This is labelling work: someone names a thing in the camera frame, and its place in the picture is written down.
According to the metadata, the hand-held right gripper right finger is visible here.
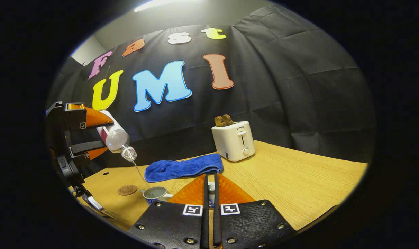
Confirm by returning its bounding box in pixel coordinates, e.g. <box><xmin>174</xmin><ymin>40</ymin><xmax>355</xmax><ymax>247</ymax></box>
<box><xmin>213</xmin><ymin>174</ymin><xmax>297</xmax><ymax>249</ymax></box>

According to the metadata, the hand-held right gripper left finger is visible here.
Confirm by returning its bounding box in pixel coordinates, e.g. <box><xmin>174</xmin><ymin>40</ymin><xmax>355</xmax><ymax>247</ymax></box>
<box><xmin>127</xmin><ymin>174</ymin><xmax>210</xmax><ymax>249</ymax></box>

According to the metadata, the clear water bottle pink label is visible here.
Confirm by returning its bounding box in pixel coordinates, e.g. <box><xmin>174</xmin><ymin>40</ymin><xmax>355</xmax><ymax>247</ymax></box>
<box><xmin>96</xmin><ymin>110</ymin><xmax>138</xmax><ymax>162</ymax></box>

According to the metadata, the round brown coaster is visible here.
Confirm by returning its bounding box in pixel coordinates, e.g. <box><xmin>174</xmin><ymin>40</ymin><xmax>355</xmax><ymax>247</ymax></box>
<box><xmin>118</xmin><ymin>185</ymin><xmax>138</xmax><ymax>196</ymax></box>

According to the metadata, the white teacup blue print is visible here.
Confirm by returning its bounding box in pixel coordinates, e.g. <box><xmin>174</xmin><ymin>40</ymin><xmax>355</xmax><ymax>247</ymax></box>
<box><xmin>142</xmin><ymin>186</ymin><xmax>175</xmax><ymax>206</ymax></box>

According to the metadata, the blue towel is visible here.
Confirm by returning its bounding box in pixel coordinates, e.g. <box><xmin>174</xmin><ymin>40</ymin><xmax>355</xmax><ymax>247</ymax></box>
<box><xmin>144</xmin><ymin>154</ymin><xmax>224</xmax><ymax>183</ymax></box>

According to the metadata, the white toaster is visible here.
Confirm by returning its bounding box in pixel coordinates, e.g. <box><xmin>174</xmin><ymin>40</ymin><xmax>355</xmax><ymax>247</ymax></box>
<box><xmin>211</xmin><ymin>121</ymin><xmax>256</xmax><ymax>162</ymax></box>

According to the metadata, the ceiling light strip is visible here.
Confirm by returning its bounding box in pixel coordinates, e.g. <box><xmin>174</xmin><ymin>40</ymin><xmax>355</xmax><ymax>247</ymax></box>
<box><xmin>134</xmin><ymin>0</ymin><xmax>182</xmax><ymax>13</ymax></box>

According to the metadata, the black backdrop cloth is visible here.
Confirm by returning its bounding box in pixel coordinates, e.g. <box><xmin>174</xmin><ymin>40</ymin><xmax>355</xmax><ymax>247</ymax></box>
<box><xmin>47</xmin><ymin>5</ymin><xmax>376</xmax><ymax>173</ymax></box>

